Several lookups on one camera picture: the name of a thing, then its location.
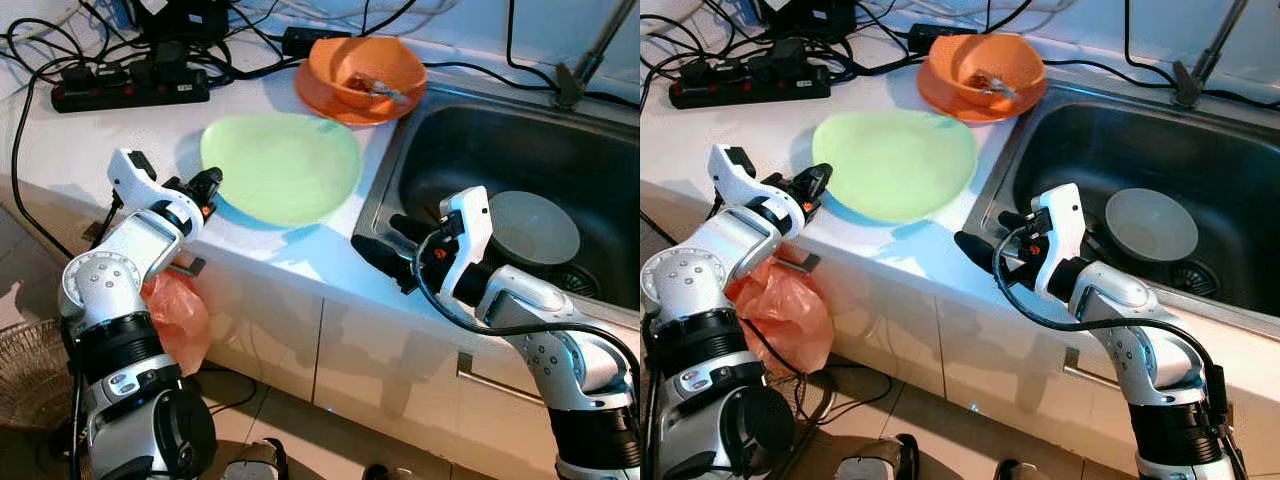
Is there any black power strip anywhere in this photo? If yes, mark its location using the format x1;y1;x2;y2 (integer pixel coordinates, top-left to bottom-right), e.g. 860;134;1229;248
668;62;833;110
51;64;212;114

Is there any white kitchen base cabinet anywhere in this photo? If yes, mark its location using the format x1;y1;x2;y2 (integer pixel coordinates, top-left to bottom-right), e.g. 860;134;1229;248
800;240;1280;480
150;235;641;480

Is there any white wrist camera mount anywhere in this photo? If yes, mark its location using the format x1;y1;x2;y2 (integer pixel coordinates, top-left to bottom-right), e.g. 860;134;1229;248
1030;182;1089;301
107;148;186;226
708;143;806;226
425;186;493;296

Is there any long black counter cable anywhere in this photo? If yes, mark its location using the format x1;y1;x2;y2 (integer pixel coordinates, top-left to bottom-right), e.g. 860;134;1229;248
8;20;121;261

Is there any light green plate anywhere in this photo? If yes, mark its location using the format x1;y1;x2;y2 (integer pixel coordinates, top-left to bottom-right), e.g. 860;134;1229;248
199;112;364;229
812;108;979;225

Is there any white bowl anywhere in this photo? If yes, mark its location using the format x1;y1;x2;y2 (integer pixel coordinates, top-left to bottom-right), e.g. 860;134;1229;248
488;190;582;267
1104;187;1199;264

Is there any black hanging wall cable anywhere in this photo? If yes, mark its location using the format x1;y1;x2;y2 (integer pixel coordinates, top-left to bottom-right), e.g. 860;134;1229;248
1122;0;1179;89
505;0;561;93

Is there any orange plastic bowl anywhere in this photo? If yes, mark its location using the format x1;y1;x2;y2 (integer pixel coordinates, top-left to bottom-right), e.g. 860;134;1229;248
928;32;1048;106
307;36;429;109

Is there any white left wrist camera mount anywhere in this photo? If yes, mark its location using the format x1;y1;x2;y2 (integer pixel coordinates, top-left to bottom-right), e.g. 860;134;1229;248
708;143;806;226
107;148;186;226

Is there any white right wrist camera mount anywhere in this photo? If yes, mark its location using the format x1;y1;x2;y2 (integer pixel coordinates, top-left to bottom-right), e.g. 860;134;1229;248
425;186;493;296
1030;182;1089;301

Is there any stainless steel sink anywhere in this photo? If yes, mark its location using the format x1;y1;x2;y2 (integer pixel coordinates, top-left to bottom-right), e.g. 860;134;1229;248
963;80;1280;331
352;85;641;313

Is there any black electronic box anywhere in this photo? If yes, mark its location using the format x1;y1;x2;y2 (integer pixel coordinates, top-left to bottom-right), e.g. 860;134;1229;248
760;0;859;41
135;0;233;43

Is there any black plug adapter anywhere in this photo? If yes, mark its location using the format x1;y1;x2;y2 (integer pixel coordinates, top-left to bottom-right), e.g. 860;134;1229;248
145;40;193;76
768;38;813;71

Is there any metal cabinet door handle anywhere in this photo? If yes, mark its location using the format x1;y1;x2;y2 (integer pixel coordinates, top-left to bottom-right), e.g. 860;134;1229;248
1062;345;1131;393
457;351;549;407

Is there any small metal utensil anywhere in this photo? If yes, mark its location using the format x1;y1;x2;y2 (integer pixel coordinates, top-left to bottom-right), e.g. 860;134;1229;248
345;70;411;104
965;68;1021;99

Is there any black power adapter brick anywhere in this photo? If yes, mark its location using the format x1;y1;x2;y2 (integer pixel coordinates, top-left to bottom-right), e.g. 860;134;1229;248
281;26;353;58
906;22;977;53

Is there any dark metal faucet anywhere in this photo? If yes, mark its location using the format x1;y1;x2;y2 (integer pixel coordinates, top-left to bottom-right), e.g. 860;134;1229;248
1172;0;1251;109
553;0;638;111

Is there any orange plastic plate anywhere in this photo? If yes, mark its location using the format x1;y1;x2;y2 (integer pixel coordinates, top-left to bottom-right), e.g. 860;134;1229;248
916;60;1044;124
294;62;426;127

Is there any wire fan grille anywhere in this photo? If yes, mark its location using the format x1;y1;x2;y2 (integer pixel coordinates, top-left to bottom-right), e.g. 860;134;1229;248
0;318;76;431

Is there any orange plastic bag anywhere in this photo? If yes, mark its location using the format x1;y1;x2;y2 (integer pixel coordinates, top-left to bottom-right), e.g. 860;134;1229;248
140;270;213;379
725;255;836;379

